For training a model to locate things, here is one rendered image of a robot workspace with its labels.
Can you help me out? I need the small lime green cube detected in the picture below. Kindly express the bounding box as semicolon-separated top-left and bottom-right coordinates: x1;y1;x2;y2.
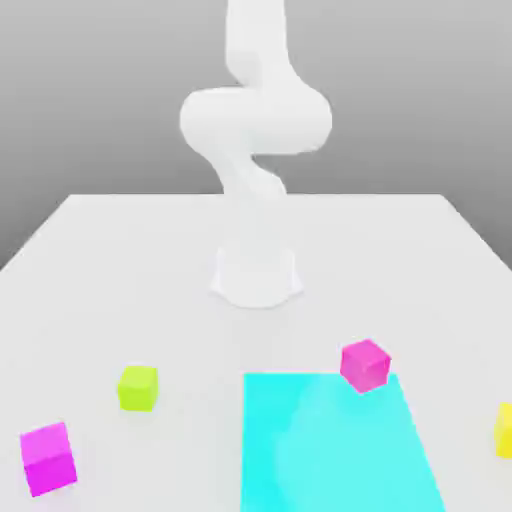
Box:
116;365;160;413

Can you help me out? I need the large cyan box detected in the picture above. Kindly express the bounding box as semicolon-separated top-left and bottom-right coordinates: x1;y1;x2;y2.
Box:
239;372;447;512

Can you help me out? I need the small pink cube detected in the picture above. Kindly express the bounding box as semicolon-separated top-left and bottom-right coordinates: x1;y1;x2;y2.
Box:
339;338;392;395

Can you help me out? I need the small magenta cube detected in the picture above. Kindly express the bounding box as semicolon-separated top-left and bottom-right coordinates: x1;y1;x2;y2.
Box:
19;421;79;498

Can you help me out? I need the small yellow cube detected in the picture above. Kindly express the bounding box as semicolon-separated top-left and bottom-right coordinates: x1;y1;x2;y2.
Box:
493;402;512;460

